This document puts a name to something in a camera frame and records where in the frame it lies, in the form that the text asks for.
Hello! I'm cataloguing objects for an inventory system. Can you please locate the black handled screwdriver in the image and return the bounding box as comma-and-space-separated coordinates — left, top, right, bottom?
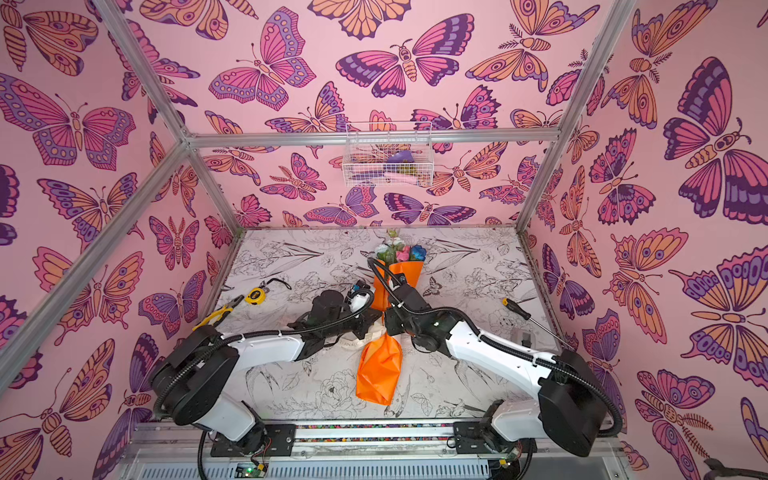
502, 298, 571, 350

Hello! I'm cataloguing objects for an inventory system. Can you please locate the yellow tape measure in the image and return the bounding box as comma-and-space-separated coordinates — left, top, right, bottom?
244, 277, 292, 305

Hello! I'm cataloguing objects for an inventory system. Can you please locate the white ribbon bundle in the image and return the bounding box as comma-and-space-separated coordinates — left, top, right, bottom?
338, 324, 386, 351

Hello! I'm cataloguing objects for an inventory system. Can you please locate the pink fake rose stem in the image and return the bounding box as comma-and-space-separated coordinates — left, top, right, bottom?
396, 246, 411, 262

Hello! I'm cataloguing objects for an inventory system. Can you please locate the yellow handled tool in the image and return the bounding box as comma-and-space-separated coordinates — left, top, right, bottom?
192, 295, 245, 331

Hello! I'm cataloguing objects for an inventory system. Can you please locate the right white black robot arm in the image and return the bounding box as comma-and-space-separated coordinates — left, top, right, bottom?
386, 285, 624, 457

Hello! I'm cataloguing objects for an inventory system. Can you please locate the white wire wall basket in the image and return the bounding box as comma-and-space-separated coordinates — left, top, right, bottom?
340, 120, 435, 188

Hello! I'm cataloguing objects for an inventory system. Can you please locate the white fake flower stem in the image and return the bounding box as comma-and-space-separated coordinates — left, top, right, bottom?
374, 229, 406, 265

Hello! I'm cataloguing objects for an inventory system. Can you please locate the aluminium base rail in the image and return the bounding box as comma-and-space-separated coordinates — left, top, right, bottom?
118, 418, 634, 479

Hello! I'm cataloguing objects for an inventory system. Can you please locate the orange wrapping paper sheet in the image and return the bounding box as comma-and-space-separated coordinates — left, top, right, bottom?
356, 269, 403, 406

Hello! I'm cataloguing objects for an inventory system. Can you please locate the blue fake flower stem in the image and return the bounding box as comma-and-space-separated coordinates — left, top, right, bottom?
409, 245, 427, 262

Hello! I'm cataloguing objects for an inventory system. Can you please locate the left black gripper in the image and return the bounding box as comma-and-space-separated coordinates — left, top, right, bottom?
320, 306, 380, 342

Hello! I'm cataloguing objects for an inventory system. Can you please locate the green circuit board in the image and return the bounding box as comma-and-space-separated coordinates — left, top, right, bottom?
235, 463, 268, 479

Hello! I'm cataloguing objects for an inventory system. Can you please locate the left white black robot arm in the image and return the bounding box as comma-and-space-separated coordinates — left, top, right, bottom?
149, 281, 380, 453

